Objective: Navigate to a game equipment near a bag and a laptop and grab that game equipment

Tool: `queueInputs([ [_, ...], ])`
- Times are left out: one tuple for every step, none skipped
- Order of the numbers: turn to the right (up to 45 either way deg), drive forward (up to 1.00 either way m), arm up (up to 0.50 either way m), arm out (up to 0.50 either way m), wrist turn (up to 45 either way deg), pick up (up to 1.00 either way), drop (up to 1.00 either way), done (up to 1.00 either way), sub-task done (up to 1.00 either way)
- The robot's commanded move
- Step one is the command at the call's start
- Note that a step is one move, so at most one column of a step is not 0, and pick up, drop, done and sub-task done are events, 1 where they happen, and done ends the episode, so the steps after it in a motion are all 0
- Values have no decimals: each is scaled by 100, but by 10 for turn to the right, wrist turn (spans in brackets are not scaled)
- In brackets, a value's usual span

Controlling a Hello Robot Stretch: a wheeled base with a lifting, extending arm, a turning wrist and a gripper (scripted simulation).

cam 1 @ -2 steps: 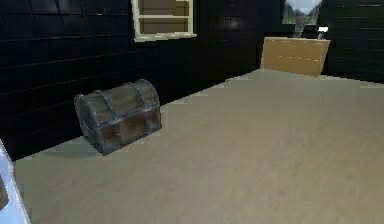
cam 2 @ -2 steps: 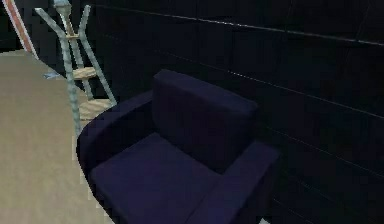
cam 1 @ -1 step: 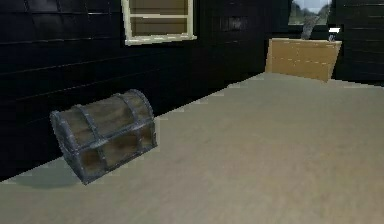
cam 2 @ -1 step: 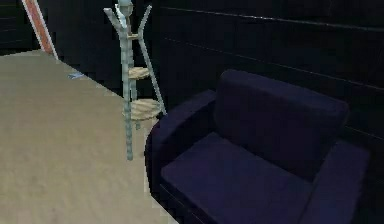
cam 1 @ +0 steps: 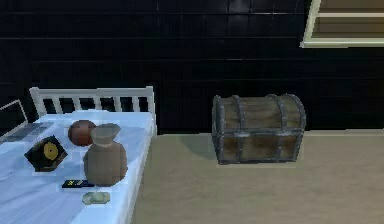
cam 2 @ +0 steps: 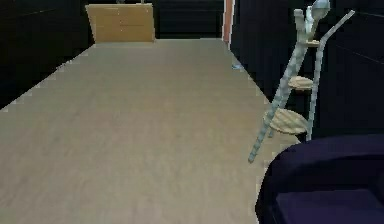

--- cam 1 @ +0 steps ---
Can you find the brown cloth sack bag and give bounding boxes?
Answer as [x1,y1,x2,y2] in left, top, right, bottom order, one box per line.
[83,123,129,188]

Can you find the grey open laptop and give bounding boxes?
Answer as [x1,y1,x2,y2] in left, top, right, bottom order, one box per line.
[0,99,55,145]

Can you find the brown wooden treasure chest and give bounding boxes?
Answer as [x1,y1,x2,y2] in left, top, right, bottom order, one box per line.
[211,93,307,165]

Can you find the brown basketball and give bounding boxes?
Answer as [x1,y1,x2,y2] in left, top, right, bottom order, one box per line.
[67,119,98,147]

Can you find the pale green flat object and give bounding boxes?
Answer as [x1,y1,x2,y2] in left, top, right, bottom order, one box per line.
[82,191,111,206]

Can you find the small dark flat phone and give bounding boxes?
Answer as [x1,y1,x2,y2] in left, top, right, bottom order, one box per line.
[61,179,96,189]

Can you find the black box with yellow disc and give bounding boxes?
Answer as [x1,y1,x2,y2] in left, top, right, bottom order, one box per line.
[23,135,69,173]

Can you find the cream framed window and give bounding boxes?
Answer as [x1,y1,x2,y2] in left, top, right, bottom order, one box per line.
[299,0,384,49]

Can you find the white bed with blue sheet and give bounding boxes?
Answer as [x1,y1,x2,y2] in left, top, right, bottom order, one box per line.
[0,85,158,224]

